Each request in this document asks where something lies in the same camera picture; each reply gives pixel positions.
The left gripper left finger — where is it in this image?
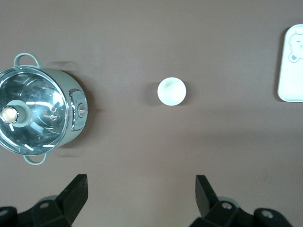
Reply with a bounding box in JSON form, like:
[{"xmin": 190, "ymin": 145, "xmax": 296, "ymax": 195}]
[{"xmin": 0, "ymin": 174, "xmax": 89, "ymax": 227}]

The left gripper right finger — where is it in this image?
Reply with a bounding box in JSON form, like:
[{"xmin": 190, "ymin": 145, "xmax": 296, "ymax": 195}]
[{"xmin": 190, "ymin": 175, "xmax": 292, "ymax": 227}]

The white IKEA cup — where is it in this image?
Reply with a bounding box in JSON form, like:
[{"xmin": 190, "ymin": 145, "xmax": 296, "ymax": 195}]
[{"xmin": 157, "ymin": 77, "xmax": 187, "ymax": 106}]

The glass pot lid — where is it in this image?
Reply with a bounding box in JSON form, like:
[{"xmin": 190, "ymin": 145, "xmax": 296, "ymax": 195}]
[{"xmin": 0, "ymin": 67, "xmax": 73, "ymax": 156}]

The sage green electric pot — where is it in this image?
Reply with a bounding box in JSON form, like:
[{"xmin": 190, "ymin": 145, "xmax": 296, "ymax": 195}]
[{"xmin": 0, "ymin": 53, "xmax": 87, "ymax": 166}]

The cream tray with bear print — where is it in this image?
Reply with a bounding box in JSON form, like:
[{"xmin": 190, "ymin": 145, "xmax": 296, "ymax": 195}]
[{"xmin": 276, "ymin": 23, "xmax": 303, "ymax": 103}]

